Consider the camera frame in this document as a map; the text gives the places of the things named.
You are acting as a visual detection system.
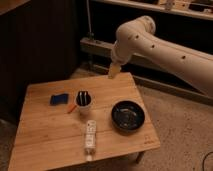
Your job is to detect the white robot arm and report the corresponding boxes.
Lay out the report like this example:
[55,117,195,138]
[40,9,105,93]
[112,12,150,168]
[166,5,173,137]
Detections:
[108,16,213,99]

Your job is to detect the long grey case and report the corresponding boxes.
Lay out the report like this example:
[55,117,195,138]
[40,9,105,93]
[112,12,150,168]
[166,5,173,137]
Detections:
[80,37,213,103]

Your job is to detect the white cup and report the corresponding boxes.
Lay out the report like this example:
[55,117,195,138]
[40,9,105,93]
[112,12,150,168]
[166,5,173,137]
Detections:
[75,91,92,115]

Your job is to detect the black items in cup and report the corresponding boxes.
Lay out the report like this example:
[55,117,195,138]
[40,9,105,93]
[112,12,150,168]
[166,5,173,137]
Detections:
[78,91,89,106]

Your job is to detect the black bowl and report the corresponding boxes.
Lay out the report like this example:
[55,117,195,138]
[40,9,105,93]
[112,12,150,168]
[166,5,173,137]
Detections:
[111,100,145,132]

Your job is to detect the orange marker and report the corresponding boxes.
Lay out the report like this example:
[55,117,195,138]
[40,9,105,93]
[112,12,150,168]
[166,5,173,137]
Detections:
[67,103,77,114]

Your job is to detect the blue sponge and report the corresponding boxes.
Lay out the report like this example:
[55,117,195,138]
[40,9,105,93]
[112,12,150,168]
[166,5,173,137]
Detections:
[50,93,69,105]

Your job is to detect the wooden table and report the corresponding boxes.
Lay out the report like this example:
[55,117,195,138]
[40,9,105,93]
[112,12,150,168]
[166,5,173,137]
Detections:
[8,73,160,171]

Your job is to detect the metal pole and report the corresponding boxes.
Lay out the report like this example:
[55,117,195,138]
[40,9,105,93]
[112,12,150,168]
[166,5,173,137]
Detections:
[86,0,94,40]

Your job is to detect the wooden shelf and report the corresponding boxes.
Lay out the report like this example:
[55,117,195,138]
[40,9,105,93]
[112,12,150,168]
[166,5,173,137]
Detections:
[93,0,213,21]

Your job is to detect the black cable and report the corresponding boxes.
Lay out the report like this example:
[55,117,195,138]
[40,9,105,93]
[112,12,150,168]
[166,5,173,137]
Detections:
[201,150,213,171]

